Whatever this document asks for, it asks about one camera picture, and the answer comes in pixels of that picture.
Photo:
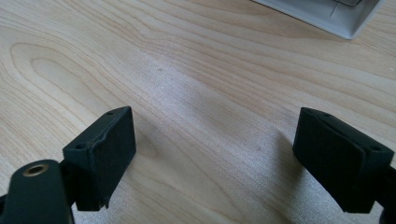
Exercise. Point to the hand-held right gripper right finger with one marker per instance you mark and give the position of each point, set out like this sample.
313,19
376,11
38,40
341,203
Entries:
336,161

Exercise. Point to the white plastic box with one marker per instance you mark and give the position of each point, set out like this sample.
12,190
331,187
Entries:
330,14

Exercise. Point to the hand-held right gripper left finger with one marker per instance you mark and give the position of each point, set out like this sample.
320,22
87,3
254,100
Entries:
102,158

